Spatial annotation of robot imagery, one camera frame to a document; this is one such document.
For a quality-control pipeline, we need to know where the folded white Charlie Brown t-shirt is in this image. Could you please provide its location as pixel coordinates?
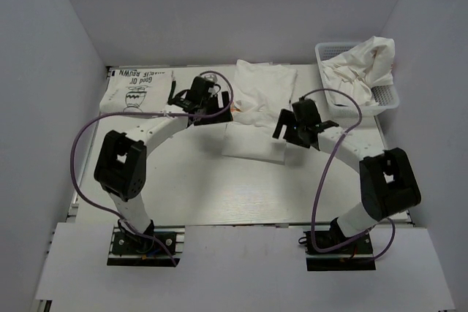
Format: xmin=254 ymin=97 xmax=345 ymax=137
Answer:
xmin=99 ymin=69 xmax=176 ymax=113

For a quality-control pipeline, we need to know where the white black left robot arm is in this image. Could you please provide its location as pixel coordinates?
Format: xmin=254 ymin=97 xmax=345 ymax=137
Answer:
xmin=94 ymin=71 xmax=233 ymax=253

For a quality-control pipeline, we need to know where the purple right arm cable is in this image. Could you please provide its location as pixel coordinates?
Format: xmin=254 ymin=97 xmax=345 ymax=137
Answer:
xmin=298 ymin=88 xmax=398 ymax=264

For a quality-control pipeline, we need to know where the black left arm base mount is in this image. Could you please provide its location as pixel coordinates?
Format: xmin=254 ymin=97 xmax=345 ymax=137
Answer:
xmin=107 ymin=224 xmax=185 ymax=267

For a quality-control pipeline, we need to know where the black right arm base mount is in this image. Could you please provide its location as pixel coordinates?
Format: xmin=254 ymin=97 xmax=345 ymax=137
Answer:
xmin=298 ymin=231 xmax=376 ymax=272

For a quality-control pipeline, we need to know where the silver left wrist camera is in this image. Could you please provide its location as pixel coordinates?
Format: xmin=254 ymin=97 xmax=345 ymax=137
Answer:
xmin=204 ymin=74 xmax=218 ymax=83

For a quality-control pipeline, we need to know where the crumpled white t-shirt in basket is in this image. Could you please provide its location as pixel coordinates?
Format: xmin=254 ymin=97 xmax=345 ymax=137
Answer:
xmin=321 ymin=36 xmax=395 ymax=107

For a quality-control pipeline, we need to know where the white cartoon print t-shirt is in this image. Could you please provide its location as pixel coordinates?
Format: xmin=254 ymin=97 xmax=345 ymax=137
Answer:
xmin=222 ymin=59 xmax=298 ymax=164

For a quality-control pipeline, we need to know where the white perforated plastic basket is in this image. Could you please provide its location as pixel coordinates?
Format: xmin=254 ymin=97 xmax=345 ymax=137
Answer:
xmin=315 ymin=36 xmax=399 ymax=118

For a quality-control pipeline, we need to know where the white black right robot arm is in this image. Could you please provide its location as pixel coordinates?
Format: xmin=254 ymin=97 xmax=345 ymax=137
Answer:
xmin=273 ymin=99 xmax=422 ymax=253

